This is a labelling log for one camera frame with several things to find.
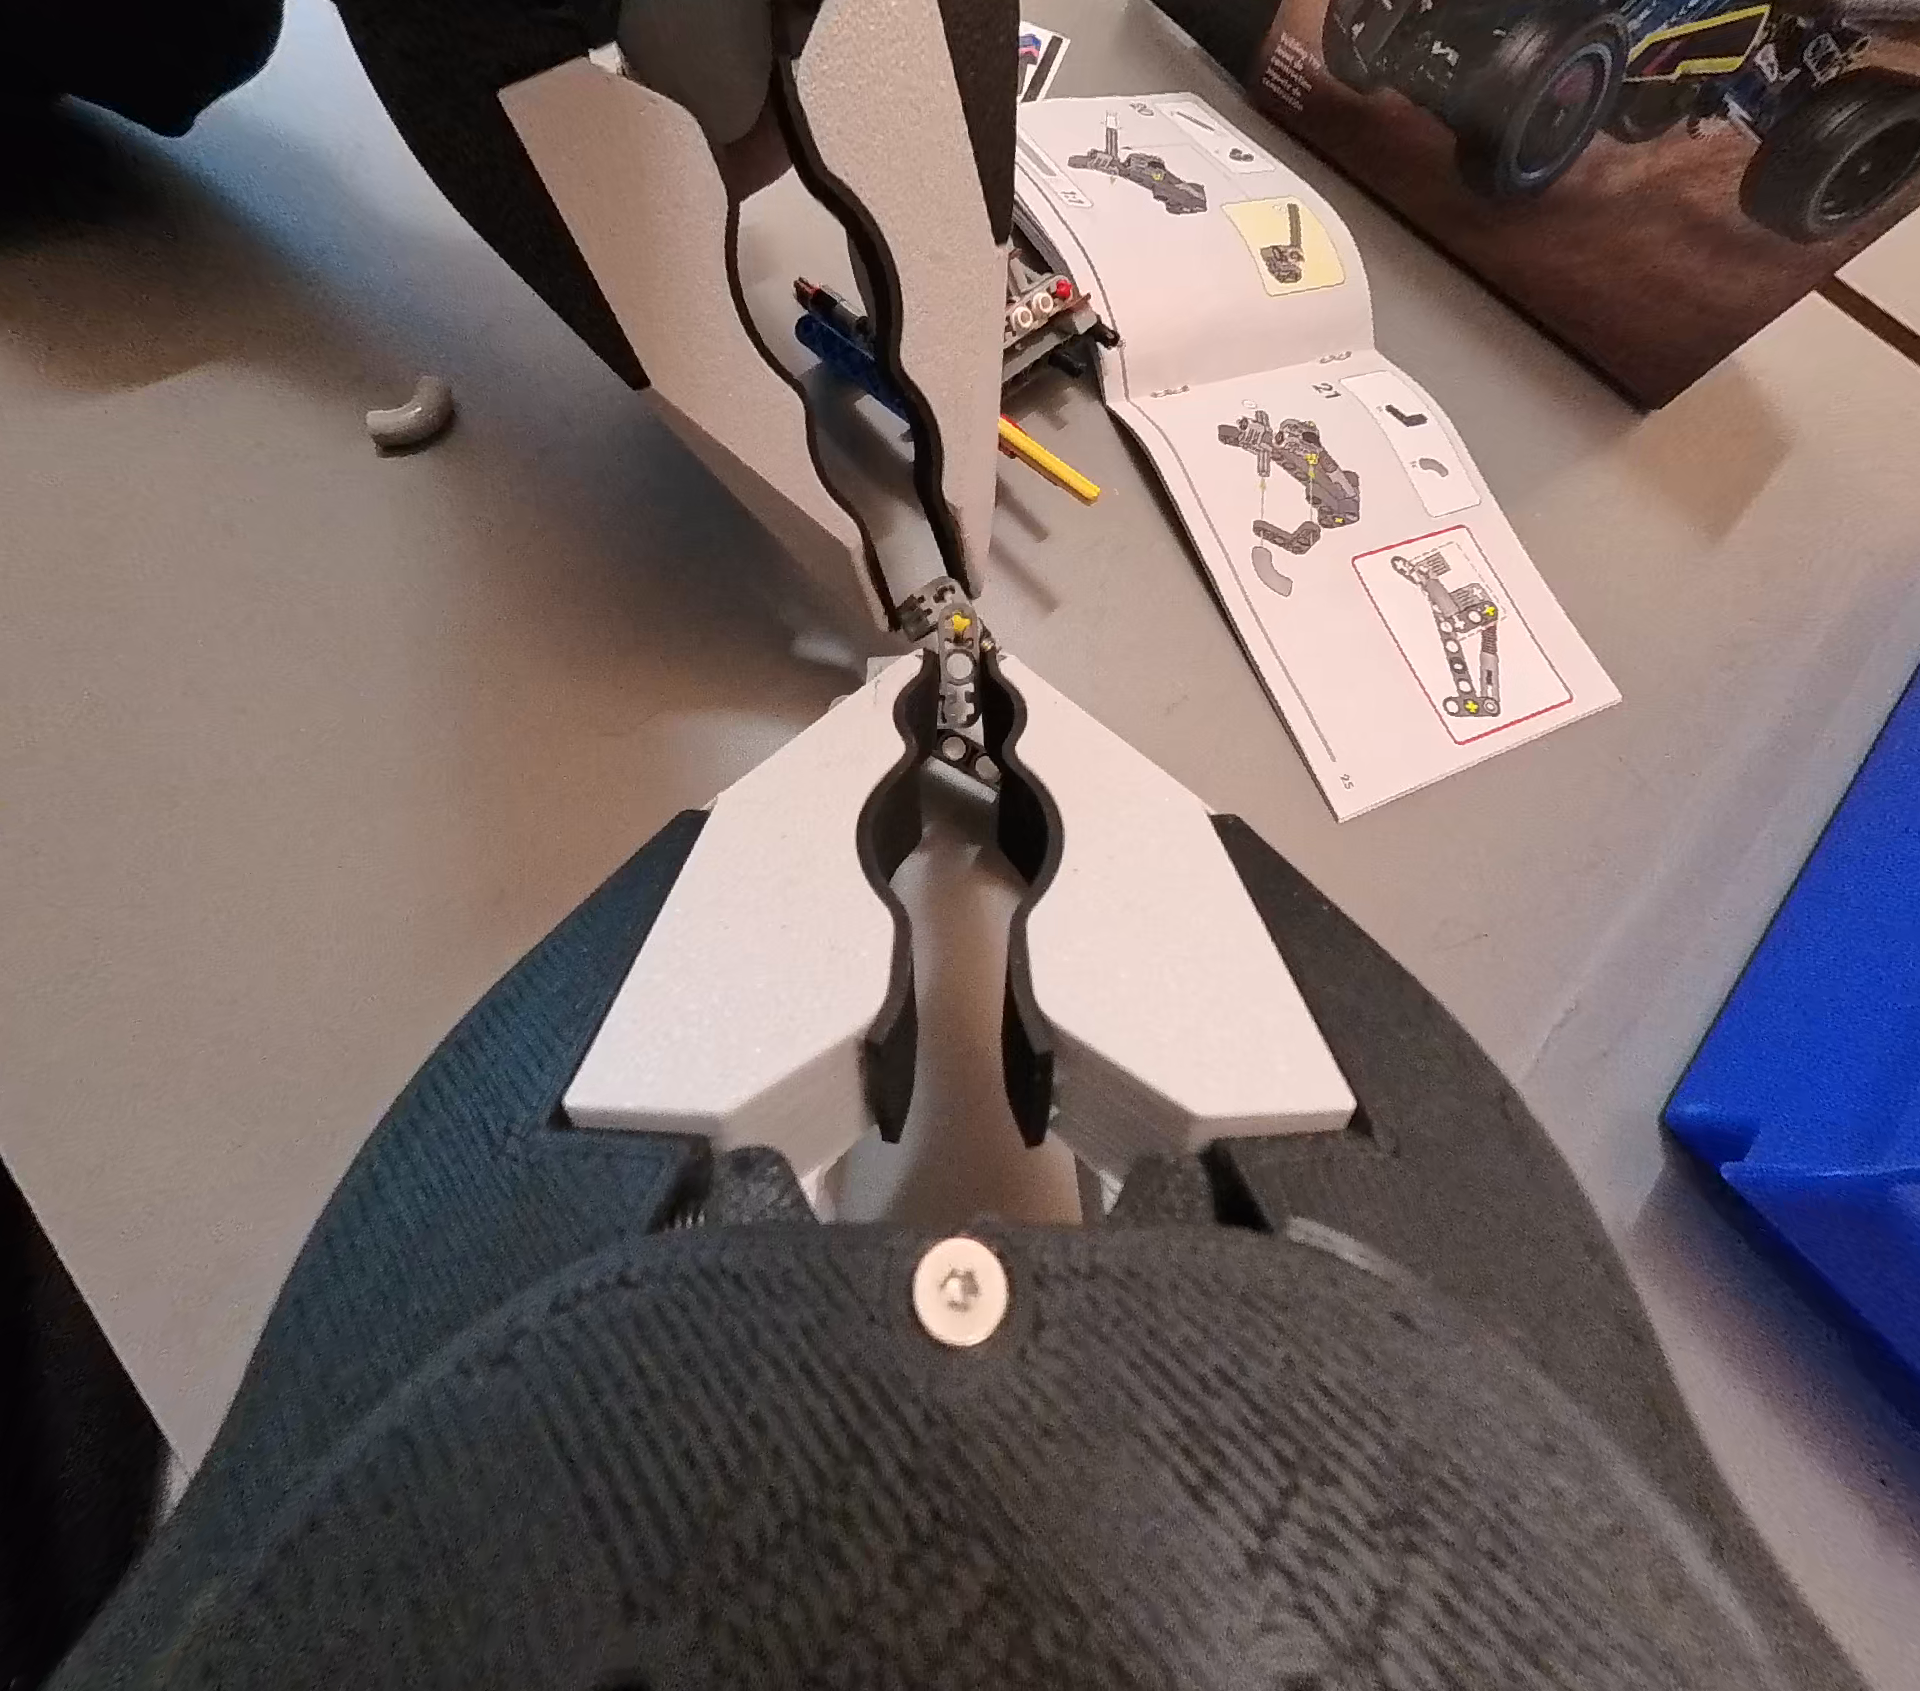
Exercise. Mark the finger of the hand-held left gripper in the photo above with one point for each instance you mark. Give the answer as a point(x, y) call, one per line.
point(900, 146)
point(647, 222)

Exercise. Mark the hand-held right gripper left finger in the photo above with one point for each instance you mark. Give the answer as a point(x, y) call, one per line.
point(718, 970)

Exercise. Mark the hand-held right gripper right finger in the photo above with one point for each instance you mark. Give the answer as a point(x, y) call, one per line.
point(1185, 970)

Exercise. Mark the curved grey lego piece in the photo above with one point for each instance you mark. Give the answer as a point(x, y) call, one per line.
point(409, 417)

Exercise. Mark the yellow lego axle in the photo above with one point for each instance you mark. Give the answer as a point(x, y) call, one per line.
point(1051, 463)

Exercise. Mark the lego instruction booklet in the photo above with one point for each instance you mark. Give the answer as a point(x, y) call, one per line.
point(1305, 611)

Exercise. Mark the lego set cardboard box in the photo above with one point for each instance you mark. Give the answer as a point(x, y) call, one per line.
point(1500, 146)

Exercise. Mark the blue sticker sheet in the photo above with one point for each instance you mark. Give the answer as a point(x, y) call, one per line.
point(1047, 65)

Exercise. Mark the blue plastic storage bin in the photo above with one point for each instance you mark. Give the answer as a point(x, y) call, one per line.
point(1830, 1048)

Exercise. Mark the person's black clothing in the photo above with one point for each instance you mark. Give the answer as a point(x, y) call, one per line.
point(60, 1420)

